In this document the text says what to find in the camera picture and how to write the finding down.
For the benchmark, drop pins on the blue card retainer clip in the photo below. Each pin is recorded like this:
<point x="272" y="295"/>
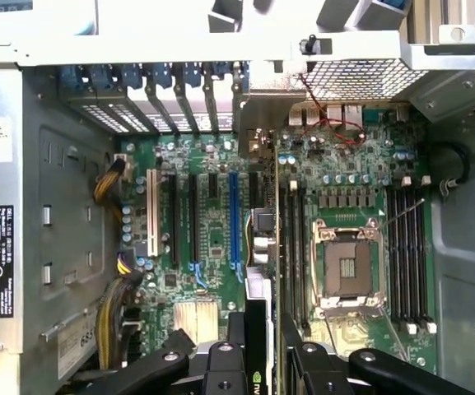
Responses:
<point x="246" y="70"/>
<point x="192" y="72"/>
<point x="72" y="78"/>
<point x="133" y="76"/>
<point x="164" y="74"/>
<point x="220" y="70"/>
<point x="103" y="78"/>

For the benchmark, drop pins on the open grey PC case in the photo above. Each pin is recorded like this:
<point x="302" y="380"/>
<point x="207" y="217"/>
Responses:
<point x="463" y="288"/>

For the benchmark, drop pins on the black case knob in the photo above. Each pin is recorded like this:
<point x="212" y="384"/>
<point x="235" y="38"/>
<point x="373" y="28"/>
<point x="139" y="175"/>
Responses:
<point x="308" y="46"/>

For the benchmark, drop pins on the silver chipset heatsink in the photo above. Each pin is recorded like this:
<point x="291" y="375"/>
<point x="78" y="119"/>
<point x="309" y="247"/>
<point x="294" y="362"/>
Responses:
<point x="198" y="321"/>

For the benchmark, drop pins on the short black expansion slot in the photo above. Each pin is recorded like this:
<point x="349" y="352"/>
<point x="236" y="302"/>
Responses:
<point x="213" y="185"/>

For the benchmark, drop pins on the blue expansion slot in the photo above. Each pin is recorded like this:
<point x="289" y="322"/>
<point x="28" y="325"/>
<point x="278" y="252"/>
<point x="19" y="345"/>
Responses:
<point x="234" y="218"/>

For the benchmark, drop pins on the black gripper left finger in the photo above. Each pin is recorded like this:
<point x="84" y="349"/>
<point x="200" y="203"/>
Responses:
<point x="224" y="366"/>

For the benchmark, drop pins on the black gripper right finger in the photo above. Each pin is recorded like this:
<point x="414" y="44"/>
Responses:
<point x="315" y="370"/>

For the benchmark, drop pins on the hard disk in blue carrier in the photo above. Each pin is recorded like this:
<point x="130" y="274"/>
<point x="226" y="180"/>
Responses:
<point x="391" y="4"/>

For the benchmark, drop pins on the metal socket cover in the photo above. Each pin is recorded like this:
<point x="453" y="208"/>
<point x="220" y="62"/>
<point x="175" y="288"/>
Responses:
<point x="354" y="303"/>

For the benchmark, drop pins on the empty black RAM slot row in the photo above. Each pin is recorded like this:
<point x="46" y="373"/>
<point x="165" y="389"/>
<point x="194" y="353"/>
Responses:
<point x="410" y="255"/>

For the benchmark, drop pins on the white expansion slot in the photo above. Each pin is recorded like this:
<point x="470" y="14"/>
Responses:
<point x="151" y="214"/>

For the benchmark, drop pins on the CPU socket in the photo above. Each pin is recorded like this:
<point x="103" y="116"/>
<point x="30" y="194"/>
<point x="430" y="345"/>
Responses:
<point x="346" y="267"/>

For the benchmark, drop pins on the green Dell motherboard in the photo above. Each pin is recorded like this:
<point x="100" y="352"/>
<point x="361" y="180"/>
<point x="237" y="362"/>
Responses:
<point x="216" y="230"/>

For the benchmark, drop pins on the thin metal locking lever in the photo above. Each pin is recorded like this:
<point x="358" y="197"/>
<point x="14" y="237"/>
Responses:
<point x="401" y="213"/>

